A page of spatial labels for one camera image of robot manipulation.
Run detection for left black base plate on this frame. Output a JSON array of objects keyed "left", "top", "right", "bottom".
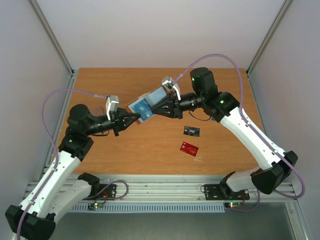
[{"left": 84, "top": 183, "right": 117, "bottom": 200}]

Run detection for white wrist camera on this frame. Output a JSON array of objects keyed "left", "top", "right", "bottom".
[
  {"left": 161, "top": 76, "right": 181, "bottom": 101},
  {"left": 105, "top": 95, "right": 119, "bottom": 121}
]

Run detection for right circuit board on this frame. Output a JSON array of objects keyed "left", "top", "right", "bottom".
[{"left": 224, "top": 201, "right": 242, "bottom": 209}]

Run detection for purple cable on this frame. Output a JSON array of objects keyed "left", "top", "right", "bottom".
[
  {"left": 173, "top": 53, "right": 306, "bottom": 213},
  {"left": 16, "top": 88, "right": 109, "bottom": 240}
]

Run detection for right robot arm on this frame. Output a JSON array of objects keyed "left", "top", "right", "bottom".
[{"left": 151, "top": 67, "right": 298, "bottom": 198}]

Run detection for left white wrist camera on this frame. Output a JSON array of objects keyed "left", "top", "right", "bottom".
[{"left": 105, "top": 95, "right": 119, "bottom": 121}]

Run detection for left circuit board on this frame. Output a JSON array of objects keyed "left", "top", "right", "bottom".
[{"left": 87, "top": 202, "right": 104, "bottom": 211}]

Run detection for red VIP card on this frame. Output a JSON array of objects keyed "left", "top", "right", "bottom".
[{"left": 180, "top": 141, "right": 199, "bottom": 157}]

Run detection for circuit board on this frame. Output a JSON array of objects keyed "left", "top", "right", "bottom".
[
  {"left": 87, "top": 202, "right": 104, "bottom": 211},
  {"left": 224, "top": 201, "right": 242, "bottom": 209}
]

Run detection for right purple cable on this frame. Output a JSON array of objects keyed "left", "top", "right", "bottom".
[{"left": 173, "top": 53, "right": 306, "bottom": 213}]

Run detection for right aluminium corner post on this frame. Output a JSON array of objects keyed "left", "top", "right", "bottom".
[{"left": 246, "top": 0, "right": 294, "bottom": 77}]

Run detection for black VIP card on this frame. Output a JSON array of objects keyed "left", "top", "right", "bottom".
[{"left": 183, "top": 126, "right": 200, "bottom": 137}]

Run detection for left aluminium corner post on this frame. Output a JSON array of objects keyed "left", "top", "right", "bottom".
[{"left": 28, "top": 0, "right": 74, "bottom": 76}]

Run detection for aluminium rail frame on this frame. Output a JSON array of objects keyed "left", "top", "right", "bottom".
[{"left": 22, "top": 173, "right": 298, "bottom": 204}]

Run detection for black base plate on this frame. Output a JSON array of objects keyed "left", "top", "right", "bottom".
[
  {"left": 84, "top": 183, "right": 117, "bottom": 200},
  {"left": 200, "top": 184, "right": 250, "bottom": 201}
]

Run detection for aluminium corner post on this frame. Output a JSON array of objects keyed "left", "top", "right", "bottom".
[
  {"left": 28, "top": 0, "right": 74, "bottom": 76},
  {"left": 246, "top": 0, "right": 294, "bottom": 77}
]

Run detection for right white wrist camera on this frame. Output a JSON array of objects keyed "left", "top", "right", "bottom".
[{"left": 161, "top": 76, "right": 181, "bottom": 101}]

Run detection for grey slotted cable duct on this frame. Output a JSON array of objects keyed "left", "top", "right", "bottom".
[{"left": 70, "top": 202, "right": 225, "bottom": 214}]

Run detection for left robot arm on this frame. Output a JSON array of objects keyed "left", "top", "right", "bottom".
[{"left": 5, "top": 104, "right": 141, "bottom": 240}]

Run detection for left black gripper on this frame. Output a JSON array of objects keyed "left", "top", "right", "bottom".
[{"left": 85, "top": 107, "right": 141, "bottom": 137}]

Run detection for brown leather card holder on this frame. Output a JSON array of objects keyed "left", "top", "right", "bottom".
[{"left": 91, "top": 86, "right": 171, "bottom": 125}]

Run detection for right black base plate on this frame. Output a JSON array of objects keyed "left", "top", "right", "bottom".
[{"left": 200, "top": 184, "right": 250, "bottom": 201}]

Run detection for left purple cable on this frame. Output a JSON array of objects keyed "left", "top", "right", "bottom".
[{"left": 16, "top": 88, "right": 109, "bottom": 240}]

